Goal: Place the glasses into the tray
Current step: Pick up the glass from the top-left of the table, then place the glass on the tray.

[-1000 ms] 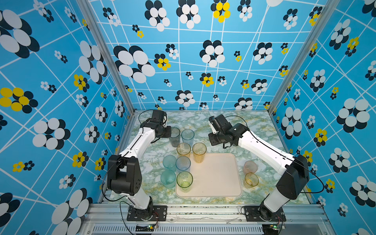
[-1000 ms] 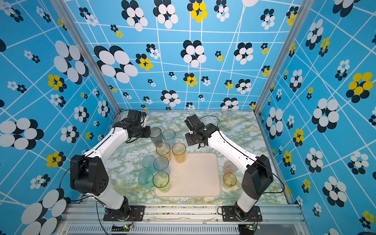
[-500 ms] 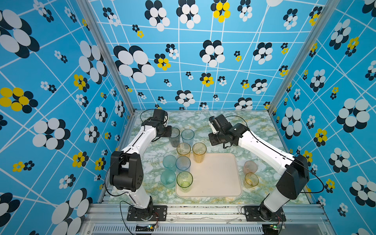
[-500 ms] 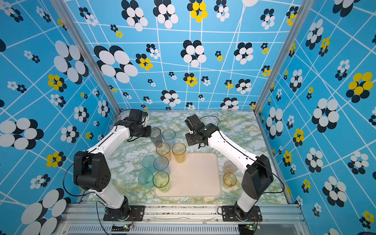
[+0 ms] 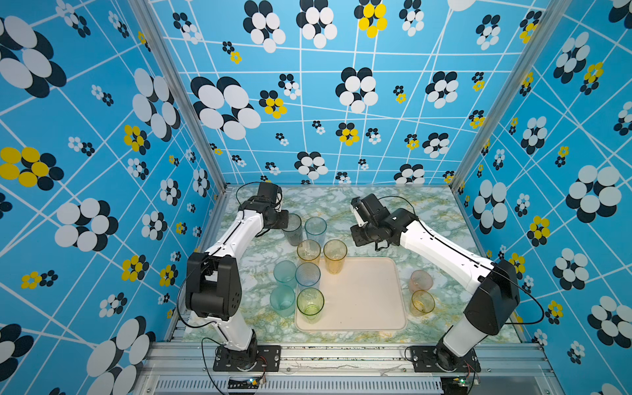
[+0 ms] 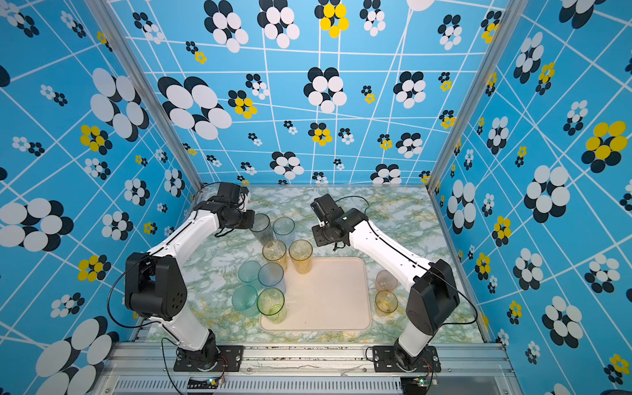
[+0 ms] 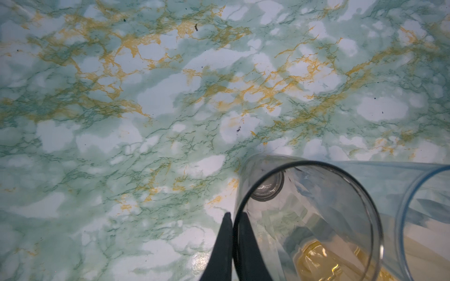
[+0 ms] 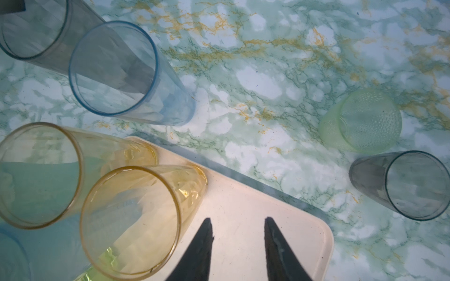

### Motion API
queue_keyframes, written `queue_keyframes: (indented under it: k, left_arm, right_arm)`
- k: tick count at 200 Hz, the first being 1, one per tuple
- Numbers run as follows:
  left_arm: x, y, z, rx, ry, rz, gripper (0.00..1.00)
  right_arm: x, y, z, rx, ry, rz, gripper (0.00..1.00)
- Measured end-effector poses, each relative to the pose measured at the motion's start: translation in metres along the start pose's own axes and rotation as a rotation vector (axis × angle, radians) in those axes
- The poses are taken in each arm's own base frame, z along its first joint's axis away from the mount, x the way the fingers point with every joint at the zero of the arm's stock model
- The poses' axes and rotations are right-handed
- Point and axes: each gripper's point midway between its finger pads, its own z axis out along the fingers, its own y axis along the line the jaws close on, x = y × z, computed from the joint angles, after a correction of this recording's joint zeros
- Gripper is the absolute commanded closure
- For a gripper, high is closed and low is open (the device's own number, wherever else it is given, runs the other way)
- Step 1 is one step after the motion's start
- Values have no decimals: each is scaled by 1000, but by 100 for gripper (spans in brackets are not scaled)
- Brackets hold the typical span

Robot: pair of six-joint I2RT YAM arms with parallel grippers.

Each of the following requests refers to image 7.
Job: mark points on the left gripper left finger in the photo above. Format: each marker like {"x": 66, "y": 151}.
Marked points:
{"x": 219, "y": 266}

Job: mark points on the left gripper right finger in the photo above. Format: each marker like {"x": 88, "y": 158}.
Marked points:
{"x": 250, "y": 264}

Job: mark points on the tall grey glass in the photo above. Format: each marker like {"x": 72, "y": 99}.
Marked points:
{"x": 292, "y": 201}

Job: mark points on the tall pale blue glass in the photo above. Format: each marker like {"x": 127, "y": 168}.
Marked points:
{"x": 413, "y": 200}

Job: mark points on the tall amber glass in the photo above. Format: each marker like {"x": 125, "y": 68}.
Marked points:
{"x": 314, "y": 262}

